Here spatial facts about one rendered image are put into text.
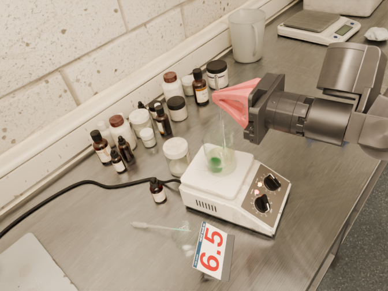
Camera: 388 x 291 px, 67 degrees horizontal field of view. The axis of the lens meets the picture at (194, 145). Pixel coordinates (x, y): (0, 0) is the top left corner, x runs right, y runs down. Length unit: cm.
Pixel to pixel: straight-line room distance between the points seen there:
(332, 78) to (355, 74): 3
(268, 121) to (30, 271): 54
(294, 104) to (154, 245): 39
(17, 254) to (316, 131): 63
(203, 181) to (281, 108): 24
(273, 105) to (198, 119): 47
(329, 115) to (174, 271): 38
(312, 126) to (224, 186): 23
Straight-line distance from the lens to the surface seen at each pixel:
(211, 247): 58
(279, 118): 42
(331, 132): 41
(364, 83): 41
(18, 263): 74
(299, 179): 70
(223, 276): 57
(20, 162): 81
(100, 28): 86
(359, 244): 153
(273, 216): 60
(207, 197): 59
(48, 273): 68
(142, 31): 95
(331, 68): 42
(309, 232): 63
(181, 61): 102
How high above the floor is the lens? 128
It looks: 43 degrees down
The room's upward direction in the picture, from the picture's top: 12 degrees counter-clockwise
